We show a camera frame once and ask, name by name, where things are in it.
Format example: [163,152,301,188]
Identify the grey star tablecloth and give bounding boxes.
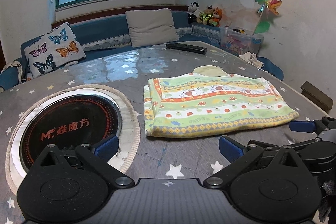
[0,40,336,224]

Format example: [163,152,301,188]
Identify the white crumpled cloth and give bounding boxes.
[239,52,264,69]

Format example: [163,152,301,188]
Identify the blue bench sofa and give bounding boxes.
[0,9,285,92]

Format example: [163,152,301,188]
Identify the black remote control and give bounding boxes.
[166,43,207,55]

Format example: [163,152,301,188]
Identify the clear plastic toy box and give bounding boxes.
[220,26,264,56]

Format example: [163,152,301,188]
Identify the orange green plush toys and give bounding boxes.
[197,5,223,27]

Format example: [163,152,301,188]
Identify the colourful striped baby garment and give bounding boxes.
[143,71,299,138]

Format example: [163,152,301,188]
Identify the colourful pinwheel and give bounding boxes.
[252,0,283,37]

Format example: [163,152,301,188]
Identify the black induction hotpot cooker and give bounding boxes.
[10,89,124,177]

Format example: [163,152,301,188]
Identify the beige plain cushion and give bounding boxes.
[125,9,179,48]

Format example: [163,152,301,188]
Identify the black white panda plush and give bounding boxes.
[187,2,200,24]

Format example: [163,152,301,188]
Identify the dark wooden chair back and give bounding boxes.
[300,81,333,113]

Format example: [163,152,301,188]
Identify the butterfly print cushion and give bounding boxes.
[24,23,86,79]

